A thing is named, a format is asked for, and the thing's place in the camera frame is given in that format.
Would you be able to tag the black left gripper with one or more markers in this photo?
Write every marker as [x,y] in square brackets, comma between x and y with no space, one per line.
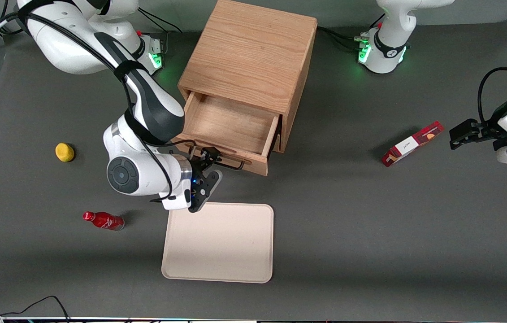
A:
[487,131]

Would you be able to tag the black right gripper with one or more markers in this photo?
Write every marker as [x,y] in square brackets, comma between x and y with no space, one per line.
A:
[197,166]

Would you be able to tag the light wooden drawer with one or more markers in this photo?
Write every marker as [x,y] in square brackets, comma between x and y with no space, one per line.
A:
[231,123]

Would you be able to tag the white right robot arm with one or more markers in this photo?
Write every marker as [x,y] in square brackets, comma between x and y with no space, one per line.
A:
[154,107]

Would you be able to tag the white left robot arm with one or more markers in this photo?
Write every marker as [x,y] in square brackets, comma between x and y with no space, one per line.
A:
[390,45]

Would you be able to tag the wooden drawer cabinet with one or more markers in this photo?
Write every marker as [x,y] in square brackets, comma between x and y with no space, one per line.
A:
[249,49]

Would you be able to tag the cream plastic tray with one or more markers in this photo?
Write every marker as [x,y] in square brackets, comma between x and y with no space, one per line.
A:
[217,244]

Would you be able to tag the red tartan shortbread box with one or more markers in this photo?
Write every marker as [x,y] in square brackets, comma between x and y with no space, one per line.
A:
[410,144]

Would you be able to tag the red soda bottle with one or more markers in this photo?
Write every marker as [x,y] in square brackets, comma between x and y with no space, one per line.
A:
[103,220]

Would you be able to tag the yellow lemon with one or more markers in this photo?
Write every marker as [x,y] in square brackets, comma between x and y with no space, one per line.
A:
[64,152]

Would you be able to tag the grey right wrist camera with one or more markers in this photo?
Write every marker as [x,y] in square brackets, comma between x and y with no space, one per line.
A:
[215,178]

